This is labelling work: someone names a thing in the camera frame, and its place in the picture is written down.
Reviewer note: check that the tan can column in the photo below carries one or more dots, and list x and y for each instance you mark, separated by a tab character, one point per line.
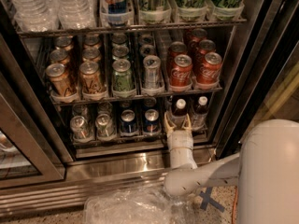
61	79
60	56
90	76
64	42
92	41
92	55

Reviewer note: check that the rear blue cola can right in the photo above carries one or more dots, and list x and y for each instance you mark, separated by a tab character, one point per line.
149	103

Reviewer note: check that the clear plastic bin on floor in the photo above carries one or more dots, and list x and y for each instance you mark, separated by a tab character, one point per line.
144	205

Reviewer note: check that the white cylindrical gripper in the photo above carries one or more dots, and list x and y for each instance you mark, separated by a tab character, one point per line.
180	139

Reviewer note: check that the front green can middle shelf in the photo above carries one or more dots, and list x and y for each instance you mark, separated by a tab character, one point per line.
122	75

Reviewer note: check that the middle wire shelf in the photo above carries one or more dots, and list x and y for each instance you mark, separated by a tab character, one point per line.
85	98

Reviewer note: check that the front silver can middle shelf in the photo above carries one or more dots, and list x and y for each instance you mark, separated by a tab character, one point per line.
152	72

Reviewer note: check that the front blue cola can right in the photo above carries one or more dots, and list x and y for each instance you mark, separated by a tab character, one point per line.
151	121

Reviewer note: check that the rear red cola can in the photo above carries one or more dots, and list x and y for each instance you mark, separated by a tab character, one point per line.
192	37

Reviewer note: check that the bottom wire shelf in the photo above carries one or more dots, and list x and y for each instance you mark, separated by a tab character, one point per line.
116	138

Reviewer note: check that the front red cola can left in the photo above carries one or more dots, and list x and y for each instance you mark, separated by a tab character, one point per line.
180	70

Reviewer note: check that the stainless fridge base grille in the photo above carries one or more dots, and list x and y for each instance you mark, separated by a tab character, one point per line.
85	180

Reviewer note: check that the rear green can middle shelf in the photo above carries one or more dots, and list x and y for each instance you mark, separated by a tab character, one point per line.
119	39

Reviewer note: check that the blue cola can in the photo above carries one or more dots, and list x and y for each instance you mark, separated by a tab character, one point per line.
151	121
128	122
149	103

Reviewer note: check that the wire shelf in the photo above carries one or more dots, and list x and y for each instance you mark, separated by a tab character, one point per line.
131	28
116	138
85	98

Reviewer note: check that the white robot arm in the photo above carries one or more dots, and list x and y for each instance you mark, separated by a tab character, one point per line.
265	172

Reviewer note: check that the front blue cola can left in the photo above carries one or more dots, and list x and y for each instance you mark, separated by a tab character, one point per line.
128	122

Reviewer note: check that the open glass fridge door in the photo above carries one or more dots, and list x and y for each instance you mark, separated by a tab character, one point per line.
264	54

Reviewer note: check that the blue tape cross on floor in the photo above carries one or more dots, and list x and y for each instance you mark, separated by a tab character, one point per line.
208	200

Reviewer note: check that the rear silver can middle shelf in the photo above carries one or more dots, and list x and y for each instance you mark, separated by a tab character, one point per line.
145	40

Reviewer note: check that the dark bottle white cap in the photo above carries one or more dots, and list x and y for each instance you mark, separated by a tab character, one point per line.
198	112
178	112

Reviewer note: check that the top wire shelf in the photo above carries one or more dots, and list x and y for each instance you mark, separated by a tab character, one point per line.
131	28

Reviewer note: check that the front red cola can right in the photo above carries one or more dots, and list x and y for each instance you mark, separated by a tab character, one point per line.
208	68

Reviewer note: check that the red cola can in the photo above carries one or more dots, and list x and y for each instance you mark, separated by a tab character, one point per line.
180	70
192	37
208	68
174	50
204	47

